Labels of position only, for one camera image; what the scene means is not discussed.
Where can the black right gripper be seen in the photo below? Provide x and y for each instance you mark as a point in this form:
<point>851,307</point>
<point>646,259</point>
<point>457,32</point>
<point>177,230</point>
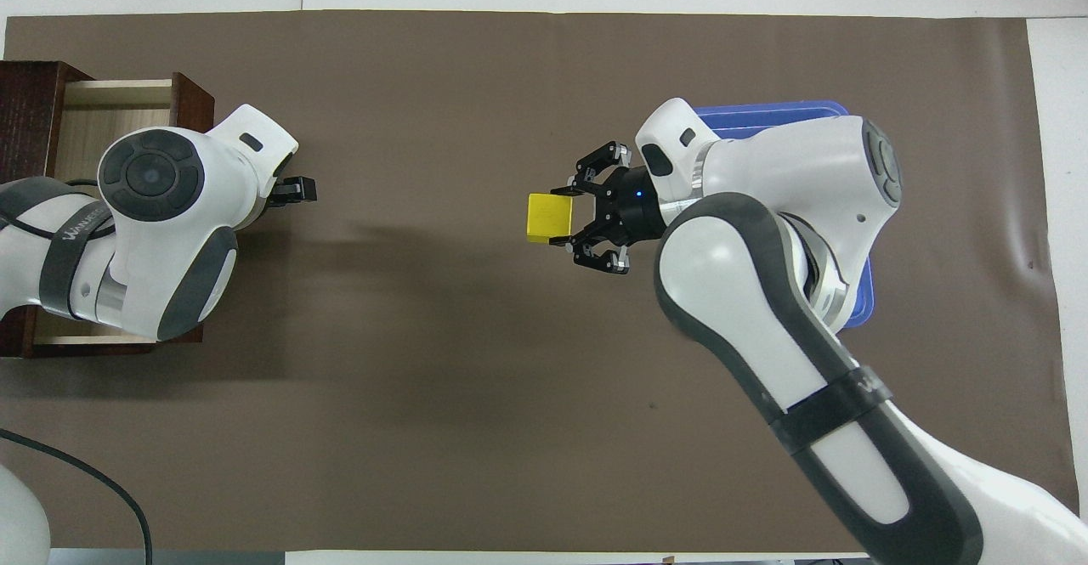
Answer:
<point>636,204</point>

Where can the yellow block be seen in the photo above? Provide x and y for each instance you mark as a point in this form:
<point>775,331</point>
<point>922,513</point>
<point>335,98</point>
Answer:
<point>552,218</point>

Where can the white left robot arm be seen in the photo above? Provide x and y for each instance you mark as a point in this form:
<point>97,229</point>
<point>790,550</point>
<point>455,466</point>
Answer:
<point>161,174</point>

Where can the brown table mat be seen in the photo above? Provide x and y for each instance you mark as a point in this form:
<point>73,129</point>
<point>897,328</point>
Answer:
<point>425,378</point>

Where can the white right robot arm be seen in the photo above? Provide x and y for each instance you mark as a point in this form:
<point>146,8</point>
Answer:
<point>765,310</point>

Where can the blue plastic tray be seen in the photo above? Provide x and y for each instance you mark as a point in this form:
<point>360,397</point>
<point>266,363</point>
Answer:
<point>765,116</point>

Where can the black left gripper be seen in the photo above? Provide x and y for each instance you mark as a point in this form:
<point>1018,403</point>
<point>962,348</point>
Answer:
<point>277,191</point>

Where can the dark wooden drawer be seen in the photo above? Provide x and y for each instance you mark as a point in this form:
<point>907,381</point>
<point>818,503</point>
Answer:
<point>93,123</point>

